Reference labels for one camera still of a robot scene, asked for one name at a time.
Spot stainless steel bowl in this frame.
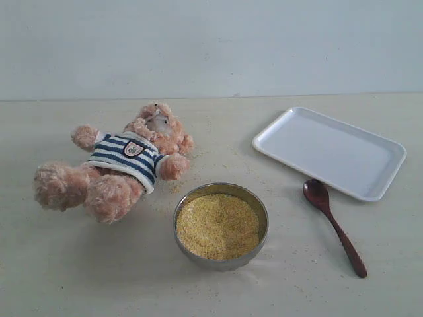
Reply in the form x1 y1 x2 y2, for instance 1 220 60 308
173 182 269 271

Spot yellow millet grains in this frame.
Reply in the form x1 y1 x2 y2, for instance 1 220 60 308
176 194 259 261

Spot white rectangular plastic tray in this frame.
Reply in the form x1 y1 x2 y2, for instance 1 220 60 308
252 107 407 202

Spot dark red wooden spoon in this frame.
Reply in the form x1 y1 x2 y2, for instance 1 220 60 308
302 179 367 278

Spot pink plush teddy bear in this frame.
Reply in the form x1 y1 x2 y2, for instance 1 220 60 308
33 102 194 224

